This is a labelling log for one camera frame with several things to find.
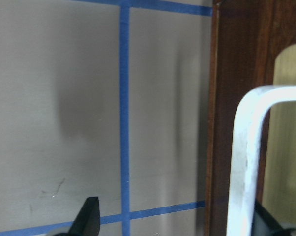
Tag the dark wooden drawer box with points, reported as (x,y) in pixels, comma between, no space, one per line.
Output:
(216,4)

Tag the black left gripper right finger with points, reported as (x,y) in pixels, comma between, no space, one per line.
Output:
(264,224)

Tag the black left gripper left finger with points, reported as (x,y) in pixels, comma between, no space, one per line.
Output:
(87,222)

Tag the wooden drawer with white handle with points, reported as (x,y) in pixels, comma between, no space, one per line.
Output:
(256,47)

